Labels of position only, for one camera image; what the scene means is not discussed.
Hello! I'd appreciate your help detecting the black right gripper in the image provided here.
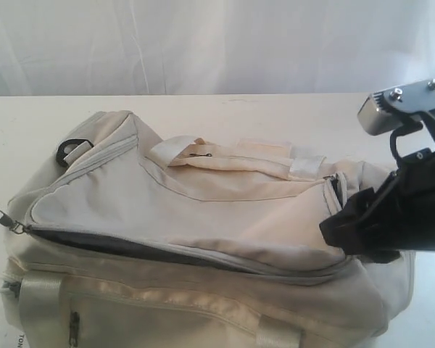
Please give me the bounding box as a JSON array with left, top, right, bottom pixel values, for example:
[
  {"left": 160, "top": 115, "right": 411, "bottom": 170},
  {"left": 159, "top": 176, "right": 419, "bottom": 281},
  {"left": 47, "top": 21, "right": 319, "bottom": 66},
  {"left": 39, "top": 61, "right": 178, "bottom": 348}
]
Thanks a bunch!
[{"left": 320, "top": 115, "right": 435, "bottom": 264}]

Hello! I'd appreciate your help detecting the beige fabric duffel bag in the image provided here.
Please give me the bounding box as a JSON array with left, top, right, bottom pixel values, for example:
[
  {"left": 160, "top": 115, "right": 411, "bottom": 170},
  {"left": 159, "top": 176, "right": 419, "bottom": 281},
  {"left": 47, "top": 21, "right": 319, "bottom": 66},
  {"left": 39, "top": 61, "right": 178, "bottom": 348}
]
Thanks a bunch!
[{"left": 1, "top": 111, "right": 415, "bottom": 347}]

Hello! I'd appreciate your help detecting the white paper tag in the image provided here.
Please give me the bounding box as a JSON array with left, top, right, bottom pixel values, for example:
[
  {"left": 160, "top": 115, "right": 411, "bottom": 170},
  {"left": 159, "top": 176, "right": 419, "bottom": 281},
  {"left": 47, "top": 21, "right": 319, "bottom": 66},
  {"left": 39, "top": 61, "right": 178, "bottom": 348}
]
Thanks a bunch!
[{"left": 5, "top": 326, "right": 30, "bottom": 348}]

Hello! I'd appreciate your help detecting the white backdrop curtain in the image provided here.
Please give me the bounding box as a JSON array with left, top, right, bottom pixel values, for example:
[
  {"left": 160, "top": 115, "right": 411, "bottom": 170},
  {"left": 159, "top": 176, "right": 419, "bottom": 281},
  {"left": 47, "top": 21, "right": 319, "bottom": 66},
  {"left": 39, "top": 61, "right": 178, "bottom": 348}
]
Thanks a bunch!
[{"left": 0, "top": 1, "right": 435, "bottom": 96}]

